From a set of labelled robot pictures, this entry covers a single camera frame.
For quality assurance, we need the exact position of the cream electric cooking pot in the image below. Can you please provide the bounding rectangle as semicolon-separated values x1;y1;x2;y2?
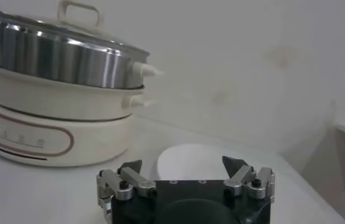
0;60;154;167

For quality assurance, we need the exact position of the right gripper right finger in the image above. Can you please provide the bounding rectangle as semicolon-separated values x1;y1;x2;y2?
222;155;276;200

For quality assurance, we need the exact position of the white round plate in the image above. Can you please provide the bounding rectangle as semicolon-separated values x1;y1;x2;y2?
156;143;279;183

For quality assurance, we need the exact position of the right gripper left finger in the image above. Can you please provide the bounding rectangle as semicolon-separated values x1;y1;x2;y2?
96;159;157;201

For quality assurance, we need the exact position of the stainless steel steamer basket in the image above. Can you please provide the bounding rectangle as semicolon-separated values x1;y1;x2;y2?
0;5;165;91

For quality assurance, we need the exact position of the glass lid with cream handle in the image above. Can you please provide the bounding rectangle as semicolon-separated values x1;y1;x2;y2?
0;0;151;57

